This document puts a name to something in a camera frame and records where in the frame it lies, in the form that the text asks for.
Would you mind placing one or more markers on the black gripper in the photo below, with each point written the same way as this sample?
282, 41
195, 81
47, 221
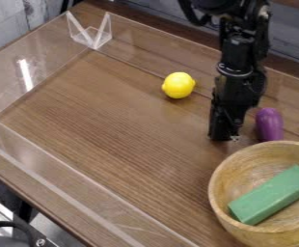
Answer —
237, 92

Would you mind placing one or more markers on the purple toy eggplant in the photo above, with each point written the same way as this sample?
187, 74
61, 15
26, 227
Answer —
269, 125

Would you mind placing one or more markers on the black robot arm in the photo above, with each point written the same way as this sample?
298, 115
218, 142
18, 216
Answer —
245, 44

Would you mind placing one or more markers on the brown wooden bowl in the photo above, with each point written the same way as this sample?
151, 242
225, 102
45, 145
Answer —
245, 170

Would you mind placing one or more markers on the yellow toy lemon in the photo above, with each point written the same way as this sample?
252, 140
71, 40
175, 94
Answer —
179, 85

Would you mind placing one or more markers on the green rectangular block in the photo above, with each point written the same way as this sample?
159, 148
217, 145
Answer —
268, 199

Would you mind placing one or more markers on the clear acrylic tray wall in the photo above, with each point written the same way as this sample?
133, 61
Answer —
89, 209

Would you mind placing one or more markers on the clear acrylic corner bracket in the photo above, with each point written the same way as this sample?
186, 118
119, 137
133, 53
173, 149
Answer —
91, 37

